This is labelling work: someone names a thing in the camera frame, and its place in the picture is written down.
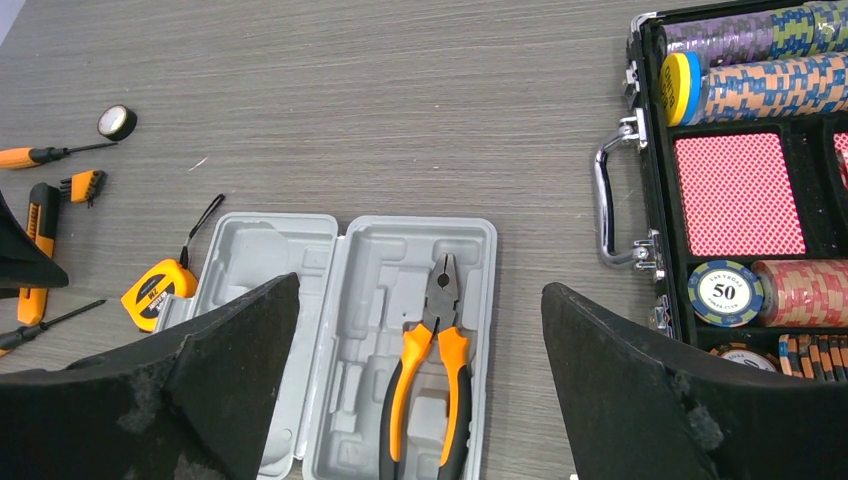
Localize small orange screwdriver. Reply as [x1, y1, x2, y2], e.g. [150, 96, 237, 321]
[1, 142, 117, 170]

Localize small round silver disc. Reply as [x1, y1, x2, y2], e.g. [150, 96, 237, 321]
[96, 104, 138, 142]

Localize grey plastic tool case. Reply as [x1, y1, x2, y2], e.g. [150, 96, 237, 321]
[156, 212, 497, 479]

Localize orange utility knife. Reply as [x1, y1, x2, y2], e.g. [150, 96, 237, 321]
[16, 182, 62, 327]

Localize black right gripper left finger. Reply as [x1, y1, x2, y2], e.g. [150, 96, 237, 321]
[1, 274, 300, 479]

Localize orange tape measure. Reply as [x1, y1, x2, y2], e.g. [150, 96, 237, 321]
[121, 193, 226, 333]

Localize red playing card deck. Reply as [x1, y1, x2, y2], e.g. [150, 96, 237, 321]
[674, 133, 807, 257]

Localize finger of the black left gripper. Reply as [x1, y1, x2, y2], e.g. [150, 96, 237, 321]
[1, 196, 69, 299]

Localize orange black pliers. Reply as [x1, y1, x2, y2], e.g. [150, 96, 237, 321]
[378, 252, 473, 479]

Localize red card deck with triangle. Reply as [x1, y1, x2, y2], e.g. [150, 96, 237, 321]
[833, 132, 848, 189]

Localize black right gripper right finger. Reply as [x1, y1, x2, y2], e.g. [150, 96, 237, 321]
[541, 283, 847, 479]

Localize black aluminium poker chip case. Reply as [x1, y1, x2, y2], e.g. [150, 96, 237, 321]
[593, 1, 847, 383]

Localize orange phillips screwdriver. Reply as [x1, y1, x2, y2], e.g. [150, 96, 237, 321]
[1, 299, 107, 356]

